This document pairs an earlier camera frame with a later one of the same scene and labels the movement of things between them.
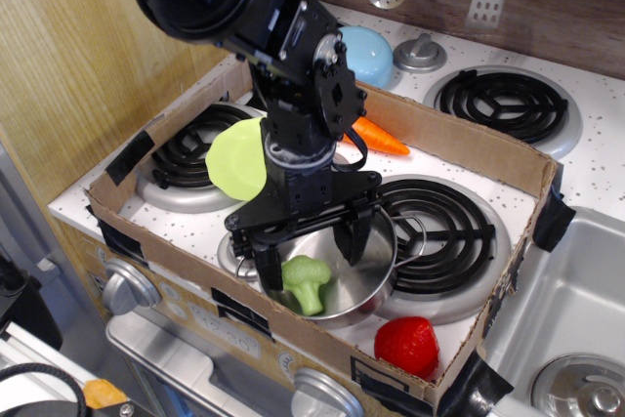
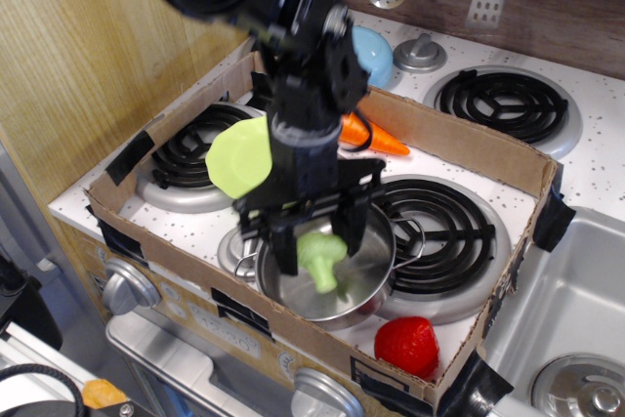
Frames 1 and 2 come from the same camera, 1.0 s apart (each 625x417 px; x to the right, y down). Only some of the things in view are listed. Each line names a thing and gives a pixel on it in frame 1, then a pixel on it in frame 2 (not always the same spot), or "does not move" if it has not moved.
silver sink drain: x=579 y=385 does not move
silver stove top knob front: x=242 y=268 does not move
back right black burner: x=528 y=104 does not move
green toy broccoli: x=303 y=274 -> x=318 y=253
